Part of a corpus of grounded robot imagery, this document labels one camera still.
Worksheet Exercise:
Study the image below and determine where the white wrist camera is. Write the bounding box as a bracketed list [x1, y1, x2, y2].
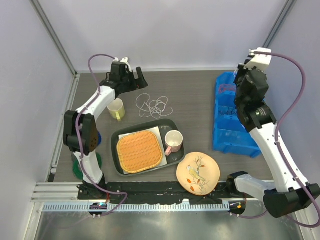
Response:
[243, 47, 272, 72]
[113, 57, 133, 72]

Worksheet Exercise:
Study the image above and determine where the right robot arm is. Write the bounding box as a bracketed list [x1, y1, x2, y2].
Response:
[225, 61, 320, 218]

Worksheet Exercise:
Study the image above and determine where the bird pattern ceramic plate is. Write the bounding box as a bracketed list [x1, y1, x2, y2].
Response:
[176, 152, 221, 196]

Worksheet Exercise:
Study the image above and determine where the dark green plastic tray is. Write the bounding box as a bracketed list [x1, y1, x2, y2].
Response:
[111, 119, 185, 177]

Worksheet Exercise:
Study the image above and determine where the white thin cable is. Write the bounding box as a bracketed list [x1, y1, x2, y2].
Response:
[135, 93, 174, 120]

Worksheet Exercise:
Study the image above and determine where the green tape roll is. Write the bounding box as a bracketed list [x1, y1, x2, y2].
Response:
[71, 153, 102, 180]

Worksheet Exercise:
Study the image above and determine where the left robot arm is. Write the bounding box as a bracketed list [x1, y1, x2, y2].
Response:
[63, 57, 148, 200]

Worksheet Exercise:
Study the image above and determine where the pink ceramic mug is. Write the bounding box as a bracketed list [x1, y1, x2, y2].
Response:
[164, 130, 184, 156]

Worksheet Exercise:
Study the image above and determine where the aluminium front rail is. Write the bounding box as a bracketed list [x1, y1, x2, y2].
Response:
[31, 180, 306, 213]

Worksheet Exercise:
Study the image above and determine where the yellow ceramic mug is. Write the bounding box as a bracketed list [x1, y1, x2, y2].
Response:
[107, 98, 126, 122]

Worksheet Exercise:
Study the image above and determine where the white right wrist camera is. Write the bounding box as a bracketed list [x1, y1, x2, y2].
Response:
[243, 47, 272, 72]

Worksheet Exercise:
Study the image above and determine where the purple thin cable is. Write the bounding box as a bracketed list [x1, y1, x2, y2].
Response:
[217, 104, 238, 117]

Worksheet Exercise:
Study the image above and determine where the orange thin cable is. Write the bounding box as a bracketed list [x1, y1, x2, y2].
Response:
[217, 83, 238, 95]

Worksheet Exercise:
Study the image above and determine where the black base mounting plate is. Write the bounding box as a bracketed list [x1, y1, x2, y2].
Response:
[77, 181, 251, 205]

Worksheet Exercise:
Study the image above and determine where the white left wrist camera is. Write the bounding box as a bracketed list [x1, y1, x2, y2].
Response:
[113, 57, 133, 72]

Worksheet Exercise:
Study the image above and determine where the orange woven basket mat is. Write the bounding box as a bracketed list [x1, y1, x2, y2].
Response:
[116, 130, 164, 174]

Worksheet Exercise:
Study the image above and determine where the blue plastic compartment bin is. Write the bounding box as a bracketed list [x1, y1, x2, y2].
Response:
[212, 72, 261, 158]

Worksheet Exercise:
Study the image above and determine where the blue tape roll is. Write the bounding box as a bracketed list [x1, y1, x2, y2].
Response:
[97, 131, 102, 147]

